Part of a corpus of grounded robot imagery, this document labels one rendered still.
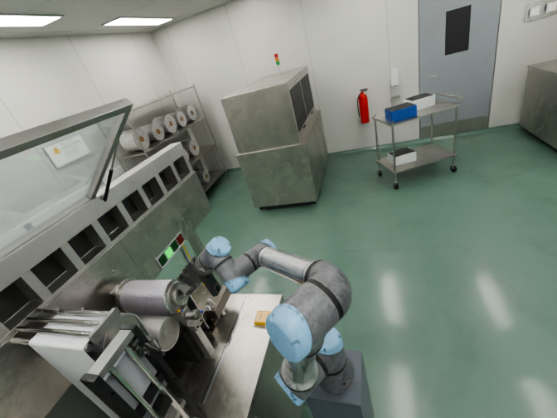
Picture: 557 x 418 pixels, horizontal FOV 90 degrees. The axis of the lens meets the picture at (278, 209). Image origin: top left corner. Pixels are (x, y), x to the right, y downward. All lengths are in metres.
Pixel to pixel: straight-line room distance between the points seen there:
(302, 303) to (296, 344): 0.08
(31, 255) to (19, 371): 0.37
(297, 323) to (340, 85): 4.81
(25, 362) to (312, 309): 1.01
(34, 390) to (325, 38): 4.99
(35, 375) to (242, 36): 5.03
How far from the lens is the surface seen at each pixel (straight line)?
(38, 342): 1.19
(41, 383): 1.39
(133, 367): 1.03
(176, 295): 1.24
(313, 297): 0.65
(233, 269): 0.97
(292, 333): 0.62
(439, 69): 5.34
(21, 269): 1.29
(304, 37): 5.22
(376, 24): 5.15
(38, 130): 0.91
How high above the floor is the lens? 2.00
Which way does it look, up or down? 29 degrees down
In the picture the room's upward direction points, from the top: 17 degrees counter-clockwise
